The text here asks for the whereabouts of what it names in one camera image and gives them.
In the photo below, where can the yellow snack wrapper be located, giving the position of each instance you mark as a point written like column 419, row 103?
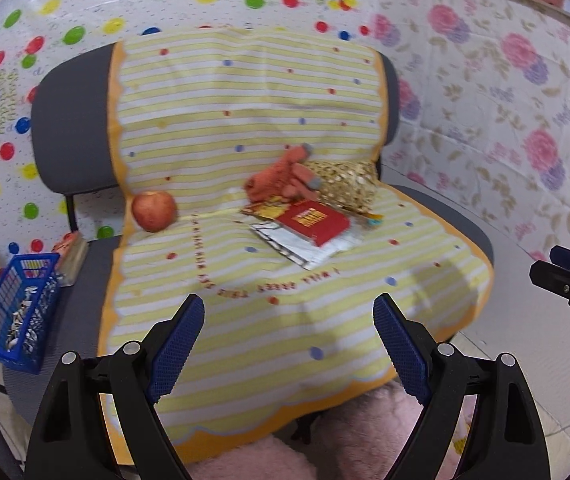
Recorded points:
column 265, row 208

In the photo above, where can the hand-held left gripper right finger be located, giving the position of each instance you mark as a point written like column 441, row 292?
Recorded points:
column 400, row 350

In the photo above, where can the yellow striped dotted cloth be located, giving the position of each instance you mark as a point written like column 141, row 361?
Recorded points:
column 265, row 110

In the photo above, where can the small printed box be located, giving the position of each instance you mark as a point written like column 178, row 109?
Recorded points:
column 72, row 260

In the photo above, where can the red apple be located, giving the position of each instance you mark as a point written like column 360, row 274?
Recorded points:
column 154, row 211

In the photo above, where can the orange knitted toy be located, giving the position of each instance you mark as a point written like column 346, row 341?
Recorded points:
column 277, row 180

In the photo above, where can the red booklet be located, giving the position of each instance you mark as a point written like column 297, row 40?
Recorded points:
column 315, row 222

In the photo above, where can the polka dot wall sheet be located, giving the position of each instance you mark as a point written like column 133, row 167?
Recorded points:
column 115, row 0

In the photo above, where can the pink fluffy rug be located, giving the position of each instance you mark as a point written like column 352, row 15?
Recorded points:
column 355, row 425

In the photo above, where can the pile of silver wrappers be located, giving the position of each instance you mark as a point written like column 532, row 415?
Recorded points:
column 35, row 310

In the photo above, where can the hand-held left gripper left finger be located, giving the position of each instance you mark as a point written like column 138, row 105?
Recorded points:
column 177, row 350

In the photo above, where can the grey office chair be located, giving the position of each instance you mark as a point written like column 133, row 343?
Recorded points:
column 75, row 125

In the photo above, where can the floral wall sheet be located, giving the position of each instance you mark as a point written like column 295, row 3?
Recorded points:
column 490, row 110

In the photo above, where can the gold sequin pouch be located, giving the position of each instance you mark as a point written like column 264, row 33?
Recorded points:
column 347, row 185

